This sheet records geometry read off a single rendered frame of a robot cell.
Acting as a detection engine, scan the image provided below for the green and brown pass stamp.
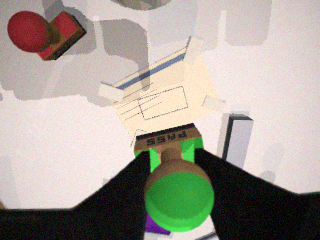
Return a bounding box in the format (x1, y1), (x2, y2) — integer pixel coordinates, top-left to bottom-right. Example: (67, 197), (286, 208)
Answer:
(133, 123), (214, 233)

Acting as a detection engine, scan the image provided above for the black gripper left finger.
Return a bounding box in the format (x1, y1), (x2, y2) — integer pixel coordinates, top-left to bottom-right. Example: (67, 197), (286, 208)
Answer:
(0, 151), (151, 240)

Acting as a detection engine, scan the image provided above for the grey mug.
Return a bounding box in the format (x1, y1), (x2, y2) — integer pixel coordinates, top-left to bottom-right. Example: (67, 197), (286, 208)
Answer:
(116, 0), (172, 11)

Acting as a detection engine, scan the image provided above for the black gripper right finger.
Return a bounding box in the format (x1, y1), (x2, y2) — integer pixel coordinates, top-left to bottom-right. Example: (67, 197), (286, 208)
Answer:
(194, 148), (320, 240)

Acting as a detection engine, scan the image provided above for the cream paper card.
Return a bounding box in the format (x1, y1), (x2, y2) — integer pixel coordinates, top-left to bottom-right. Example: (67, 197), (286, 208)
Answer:
(98, 37), (227, 150)

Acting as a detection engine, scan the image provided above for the purple ink pad in grey tray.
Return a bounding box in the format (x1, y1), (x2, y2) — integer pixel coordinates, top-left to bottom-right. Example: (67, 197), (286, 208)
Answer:
(144, 212), (175, 239)

